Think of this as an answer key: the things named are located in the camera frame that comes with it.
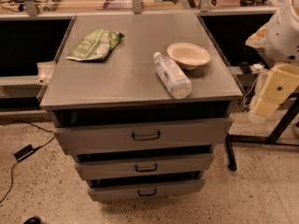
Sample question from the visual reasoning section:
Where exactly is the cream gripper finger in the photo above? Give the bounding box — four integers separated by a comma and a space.
245, 24, 267, 49
251, 95, 282, 118

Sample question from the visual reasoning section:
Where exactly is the grey top drawer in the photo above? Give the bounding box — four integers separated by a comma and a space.
55, 118, 233, 155

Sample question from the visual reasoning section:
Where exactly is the clear plastic water bottle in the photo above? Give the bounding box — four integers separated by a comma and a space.
153, 52, 192, 99

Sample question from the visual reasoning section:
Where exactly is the green snack bag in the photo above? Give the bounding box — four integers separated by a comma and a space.
66, 29, 123, 62

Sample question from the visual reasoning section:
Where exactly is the grey middle drawer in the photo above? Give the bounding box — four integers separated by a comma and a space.
75, 153, 214, 180

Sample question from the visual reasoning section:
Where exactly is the black round floor object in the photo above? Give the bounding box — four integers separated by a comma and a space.
23, 217, 41, 224

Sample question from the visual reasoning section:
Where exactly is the grey drawer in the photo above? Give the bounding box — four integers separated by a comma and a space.
88, 179, 205, 202
55, 118, 233, 155
75, 153, 214, 180

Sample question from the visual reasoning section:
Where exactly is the black power adapter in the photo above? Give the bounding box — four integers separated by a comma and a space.
14, 145, 34, 162

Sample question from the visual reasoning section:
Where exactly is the white paper bowl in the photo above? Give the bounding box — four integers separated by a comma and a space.
167, 42, 211, 70

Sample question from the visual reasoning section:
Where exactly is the black metal table frame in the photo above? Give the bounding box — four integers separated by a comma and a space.
225, 93, 299, 171

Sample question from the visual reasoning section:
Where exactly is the grey drawer cabinet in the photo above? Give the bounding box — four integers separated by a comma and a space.
41, 14, 241, 189

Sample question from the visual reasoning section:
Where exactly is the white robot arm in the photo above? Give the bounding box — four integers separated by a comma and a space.
246, 0, 299, 122

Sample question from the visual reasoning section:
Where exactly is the grey bottom drawer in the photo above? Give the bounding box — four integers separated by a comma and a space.
88, 179, 205, 202

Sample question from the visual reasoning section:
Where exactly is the grey side tray shelf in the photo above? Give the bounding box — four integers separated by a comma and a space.
0, 61, 56, 111

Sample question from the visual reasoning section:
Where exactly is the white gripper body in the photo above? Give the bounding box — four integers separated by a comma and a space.
261, 63, 299, 101

